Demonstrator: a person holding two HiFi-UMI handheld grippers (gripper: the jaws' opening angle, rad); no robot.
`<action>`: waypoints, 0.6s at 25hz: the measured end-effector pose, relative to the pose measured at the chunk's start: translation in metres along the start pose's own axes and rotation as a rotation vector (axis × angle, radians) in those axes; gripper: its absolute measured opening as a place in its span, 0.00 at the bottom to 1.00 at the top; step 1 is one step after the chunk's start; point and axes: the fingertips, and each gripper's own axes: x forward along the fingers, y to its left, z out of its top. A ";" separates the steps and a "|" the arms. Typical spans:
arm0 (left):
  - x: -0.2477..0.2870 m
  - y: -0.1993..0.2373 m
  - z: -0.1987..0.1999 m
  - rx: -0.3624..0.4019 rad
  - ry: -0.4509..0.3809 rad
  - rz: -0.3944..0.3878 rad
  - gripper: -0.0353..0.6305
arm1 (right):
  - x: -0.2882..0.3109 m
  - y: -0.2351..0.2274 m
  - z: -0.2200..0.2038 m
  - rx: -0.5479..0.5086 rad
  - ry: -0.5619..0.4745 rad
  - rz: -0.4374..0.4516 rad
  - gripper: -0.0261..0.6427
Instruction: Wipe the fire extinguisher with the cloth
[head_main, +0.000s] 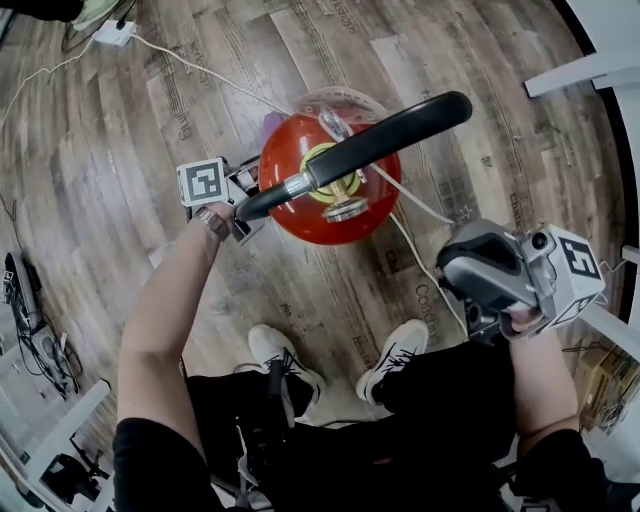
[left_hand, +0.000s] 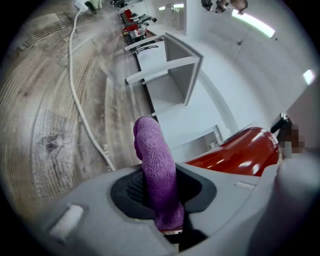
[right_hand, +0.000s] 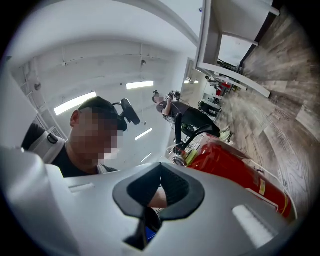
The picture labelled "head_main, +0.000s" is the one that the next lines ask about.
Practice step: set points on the person's black trousers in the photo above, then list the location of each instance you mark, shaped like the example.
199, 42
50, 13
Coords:
440, 400

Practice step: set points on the cardboard box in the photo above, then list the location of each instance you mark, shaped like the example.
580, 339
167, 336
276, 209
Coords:
607, 380

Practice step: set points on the red fire extinguisher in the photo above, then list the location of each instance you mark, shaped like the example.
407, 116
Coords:
290, 150

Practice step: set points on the person's black shirt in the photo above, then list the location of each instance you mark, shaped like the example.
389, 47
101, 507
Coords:
150, 465

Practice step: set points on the person's right shoe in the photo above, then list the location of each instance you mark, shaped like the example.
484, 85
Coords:
400, 350

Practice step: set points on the black office chair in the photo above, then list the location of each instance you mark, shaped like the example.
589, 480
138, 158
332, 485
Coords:
65, 475

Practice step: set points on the purple cloth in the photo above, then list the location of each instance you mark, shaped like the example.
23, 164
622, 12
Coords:
272, 125

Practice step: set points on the small white power strip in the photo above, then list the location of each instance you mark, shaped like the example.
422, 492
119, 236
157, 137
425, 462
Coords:
112, 34

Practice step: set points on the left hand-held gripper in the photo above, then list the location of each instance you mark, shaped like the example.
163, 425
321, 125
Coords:
205, 182

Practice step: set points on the metal wristwatch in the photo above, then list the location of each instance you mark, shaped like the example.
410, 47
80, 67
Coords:
212, 222

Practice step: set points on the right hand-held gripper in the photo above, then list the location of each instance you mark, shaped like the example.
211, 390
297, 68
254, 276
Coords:
570, 280

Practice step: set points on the person's shoe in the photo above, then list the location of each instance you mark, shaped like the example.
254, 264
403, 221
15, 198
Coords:
275, 350
400, 350

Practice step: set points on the black waist harness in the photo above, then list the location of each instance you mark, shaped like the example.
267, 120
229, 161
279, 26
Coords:
277, 400

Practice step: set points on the person's right forearm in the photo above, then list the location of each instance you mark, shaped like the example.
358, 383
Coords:
542, 385

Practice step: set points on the person's right hand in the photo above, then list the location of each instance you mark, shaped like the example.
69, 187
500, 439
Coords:
522, 324

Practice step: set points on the black oval tray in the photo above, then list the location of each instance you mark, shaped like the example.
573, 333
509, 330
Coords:
20, 290

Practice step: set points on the person's left shoe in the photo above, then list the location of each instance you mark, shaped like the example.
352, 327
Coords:
275, 350

